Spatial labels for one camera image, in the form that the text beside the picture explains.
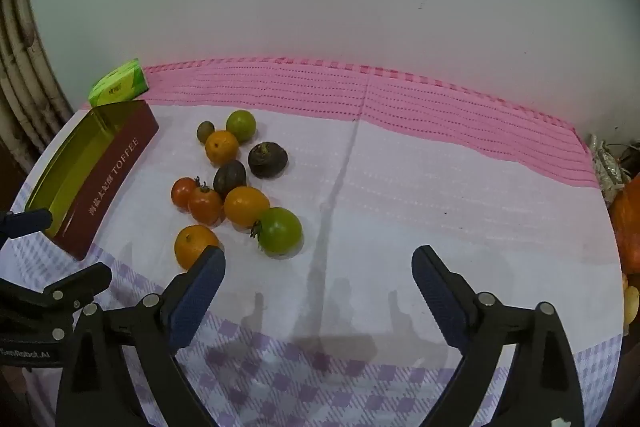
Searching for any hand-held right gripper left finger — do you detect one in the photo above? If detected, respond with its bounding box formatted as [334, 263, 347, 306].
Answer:
[55, 246, 227, 427]

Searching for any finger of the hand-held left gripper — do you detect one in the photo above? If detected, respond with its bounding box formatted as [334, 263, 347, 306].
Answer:
[0, 263, 113, 314]
[0, 207, 54, 242]

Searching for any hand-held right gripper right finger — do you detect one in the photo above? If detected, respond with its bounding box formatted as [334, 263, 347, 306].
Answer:
[411, 245, 586, 427]

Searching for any large red tomato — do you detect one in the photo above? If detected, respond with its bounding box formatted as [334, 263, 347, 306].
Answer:
[188, 182, 224, 226]

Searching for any red and gold tin box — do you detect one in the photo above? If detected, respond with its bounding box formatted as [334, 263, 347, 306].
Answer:
[23, 99, 160, 260]

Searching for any orange tomato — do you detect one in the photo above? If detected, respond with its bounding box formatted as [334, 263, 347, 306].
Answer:
[223, 186, 271, 228]

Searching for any small red tomato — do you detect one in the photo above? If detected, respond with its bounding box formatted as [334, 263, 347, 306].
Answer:
[171, 177, 201, 208]

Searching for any green tomato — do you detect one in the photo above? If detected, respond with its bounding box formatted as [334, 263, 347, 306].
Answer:
[250, 207, 304, 257]

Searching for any dark wrinkled passion fruit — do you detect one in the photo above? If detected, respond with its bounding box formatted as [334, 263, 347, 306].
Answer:
[213, 160, 247, 196]

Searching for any pink and purple checked tablecloth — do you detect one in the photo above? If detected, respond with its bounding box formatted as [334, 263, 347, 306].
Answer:
[10, 55, 626, 427]

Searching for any dark purple round fruit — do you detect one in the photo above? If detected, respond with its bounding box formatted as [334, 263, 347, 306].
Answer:
[248, 141, 288, 179]

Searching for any bamboo furniture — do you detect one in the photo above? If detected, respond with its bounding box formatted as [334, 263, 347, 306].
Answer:
[0, 0, 76, 158]

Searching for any green tissue pack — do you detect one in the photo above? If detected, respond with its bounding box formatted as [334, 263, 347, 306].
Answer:
[88, 58, 149, 108]

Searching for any small green round fruit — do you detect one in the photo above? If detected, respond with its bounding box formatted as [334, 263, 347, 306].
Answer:
[226, 109, 257, 142]

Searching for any yellow round object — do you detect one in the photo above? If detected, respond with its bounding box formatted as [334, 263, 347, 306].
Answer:
[622, 274, 640, 325]

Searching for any large orange round object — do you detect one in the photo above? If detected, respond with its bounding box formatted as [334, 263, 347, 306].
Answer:
[607, 174, 640, 275]

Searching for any crinkled silver foil wrapper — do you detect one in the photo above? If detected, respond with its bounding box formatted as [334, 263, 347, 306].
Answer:
[587, 134, 631, 208]

